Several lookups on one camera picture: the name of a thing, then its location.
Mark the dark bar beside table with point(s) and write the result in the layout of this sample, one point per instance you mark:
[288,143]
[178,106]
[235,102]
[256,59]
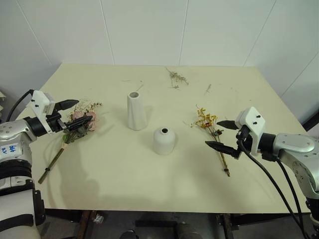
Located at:
[311,122]

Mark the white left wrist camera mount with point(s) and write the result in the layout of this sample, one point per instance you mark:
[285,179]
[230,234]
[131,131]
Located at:
[38,98]

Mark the dried green sprig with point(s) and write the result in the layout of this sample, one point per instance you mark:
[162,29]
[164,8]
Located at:
[177,76]

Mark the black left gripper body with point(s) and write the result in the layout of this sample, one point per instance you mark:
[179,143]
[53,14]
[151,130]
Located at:
[53,123]

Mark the pink flower bouquet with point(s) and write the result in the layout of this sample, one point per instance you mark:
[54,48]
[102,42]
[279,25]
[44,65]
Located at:
[79,115]

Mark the short round white vase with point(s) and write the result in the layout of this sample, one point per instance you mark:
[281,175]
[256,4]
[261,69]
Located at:
[163,142]

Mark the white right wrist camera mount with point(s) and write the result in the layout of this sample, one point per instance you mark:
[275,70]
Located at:
[251,118]

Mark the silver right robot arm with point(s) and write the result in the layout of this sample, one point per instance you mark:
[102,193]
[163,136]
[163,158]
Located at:
[294,144]

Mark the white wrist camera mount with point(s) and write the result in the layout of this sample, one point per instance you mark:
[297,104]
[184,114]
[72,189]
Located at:
[251,118]
[38,98]

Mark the small dried twig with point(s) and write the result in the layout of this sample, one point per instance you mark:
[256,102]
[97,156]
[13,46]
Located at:
[140,86]
[208,89]

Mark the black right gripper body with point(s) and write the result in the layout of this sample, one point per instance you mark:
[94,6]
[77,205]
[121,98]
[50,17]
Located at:
[239,150]

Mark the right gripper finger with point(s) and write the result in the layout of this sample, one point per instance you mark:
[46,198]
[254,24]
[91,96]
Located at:
[220,147]
[228,124]

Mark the small crumpled clear wrapper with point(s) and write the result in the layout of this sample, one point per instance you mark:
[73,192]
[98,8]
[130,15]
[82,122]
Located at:
[98,219]

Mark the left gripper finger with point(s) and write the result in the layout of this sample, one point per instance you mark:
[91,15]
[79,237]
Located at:
[67,104]
[78,122]

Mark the tall white ceramic vase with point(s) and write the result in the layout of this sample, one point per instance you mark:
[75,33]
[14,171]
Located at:
[135,112]

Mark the white ribbed object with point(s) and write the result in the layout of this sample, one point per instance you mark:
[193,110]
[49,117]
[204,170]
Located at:
[2,102]

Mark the rusty metal beam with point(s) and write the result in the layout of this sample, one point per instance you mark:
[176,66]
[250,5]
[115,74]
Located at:
[86,225]
[227,226]

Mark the yellow dried flower bouquet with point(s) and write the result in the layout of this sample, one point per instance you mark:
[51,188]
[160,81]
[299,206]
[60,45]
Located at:
[207,119]

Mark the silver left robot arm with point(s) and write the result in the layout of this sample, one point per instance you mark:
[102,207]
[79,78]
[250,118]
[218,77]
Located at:
[12,130]

